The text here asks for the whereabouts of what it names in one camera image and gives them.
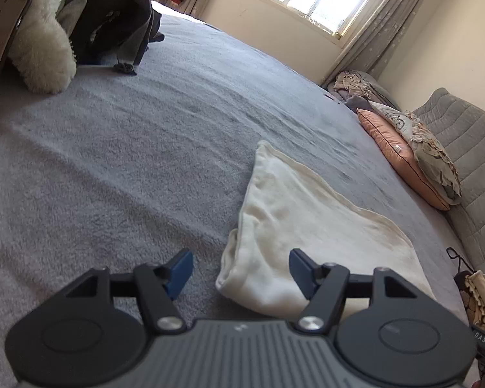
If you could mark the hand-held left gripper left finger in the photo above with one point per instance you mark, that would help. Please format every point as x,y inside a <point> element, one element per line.
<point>182,268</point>

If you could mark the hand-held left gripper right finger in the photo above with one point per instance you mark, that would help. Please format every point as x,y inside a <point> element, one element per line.
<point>303,268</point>

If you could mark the cream sweatshirt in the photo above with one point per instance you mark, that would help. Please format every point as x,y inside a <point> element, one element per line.
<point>307,218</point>

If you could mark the cream ruffled garment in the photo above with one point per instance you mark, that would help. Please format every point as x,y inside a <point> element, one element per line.
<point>483,307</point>

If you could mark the dark brown patterned knit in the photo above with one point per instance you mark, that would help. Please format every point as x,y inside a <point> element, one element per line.
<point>460,291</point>

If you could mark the cream folded garment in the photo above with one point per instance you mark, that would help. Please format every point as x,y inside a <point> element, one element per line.
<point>483,281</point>

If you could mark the grey bed blanket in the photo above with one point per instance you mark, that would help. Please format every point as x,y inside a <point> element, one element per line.
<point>145,149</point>

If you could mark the peach pillow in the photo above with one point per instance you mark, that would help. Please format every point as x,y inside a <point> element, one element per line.
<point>396,157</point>

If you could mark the grey floral ruffled pillow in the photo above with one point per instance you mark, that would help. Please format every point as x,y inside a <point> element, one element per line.
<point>432,157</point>

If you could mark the red pen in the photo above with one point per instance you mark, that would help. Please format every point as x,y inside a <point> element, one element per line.
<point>331,98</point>

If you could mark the folded grey ruffled bedding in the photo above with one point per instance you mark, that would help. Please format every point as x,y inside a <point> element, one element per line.
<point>355,87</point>

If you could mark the grey quilted headboard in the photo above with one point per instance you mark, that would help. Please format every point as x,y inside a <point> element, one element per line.
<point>469,149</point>

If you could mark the grey crumpled garment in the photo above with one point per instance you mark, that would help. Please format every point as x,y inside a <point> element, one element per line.
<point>139,20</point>

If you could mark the black crumpled garment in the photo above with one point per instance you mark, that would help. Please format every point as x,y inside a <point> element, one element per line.
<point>101,24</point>

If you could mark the white plush toy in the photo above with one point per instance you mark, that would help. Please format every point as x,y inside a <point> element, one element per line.
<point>40,48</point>

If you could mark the olive grey garment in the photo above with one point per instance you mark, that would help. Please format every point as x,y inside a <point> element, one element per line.
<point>72,4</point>

